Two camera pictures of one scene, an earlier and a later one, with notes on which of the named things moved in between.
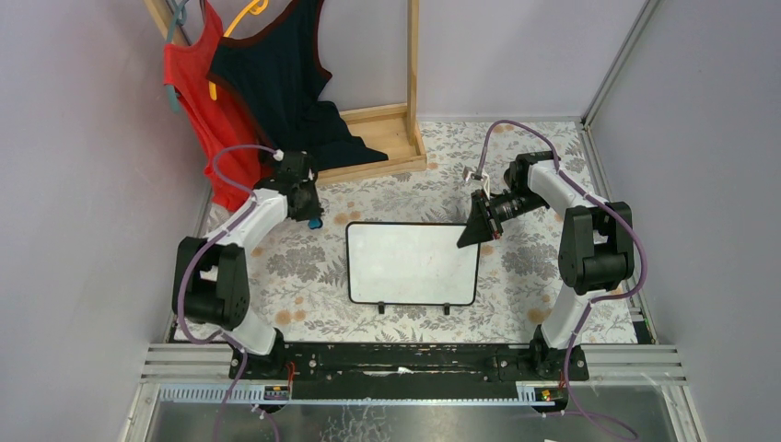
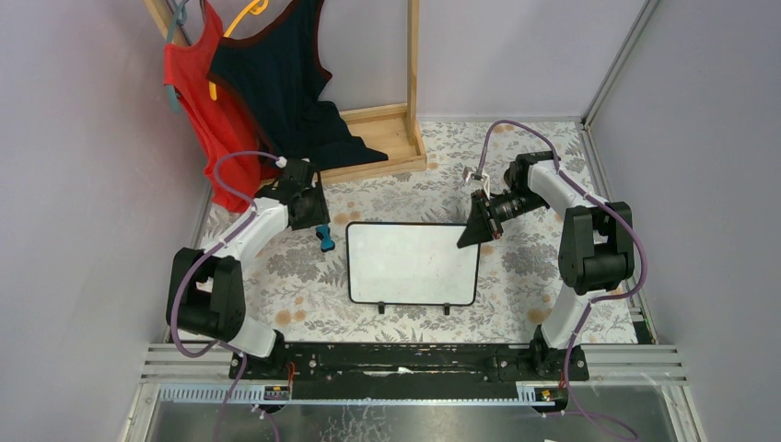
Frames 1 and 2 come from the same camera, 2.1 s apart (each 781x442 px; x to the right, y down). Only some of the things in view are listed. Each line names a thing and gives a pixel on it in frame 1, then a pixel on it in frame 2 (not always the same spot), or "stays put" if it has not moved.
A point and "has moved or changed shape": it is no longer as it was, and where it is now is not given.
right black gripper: x=488 y=212 stays put
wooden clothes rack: x=392 y=128 stays put
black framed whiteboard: x=420 y=264 stays put
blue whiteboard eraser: x=315 y=223 has moved or changed shape
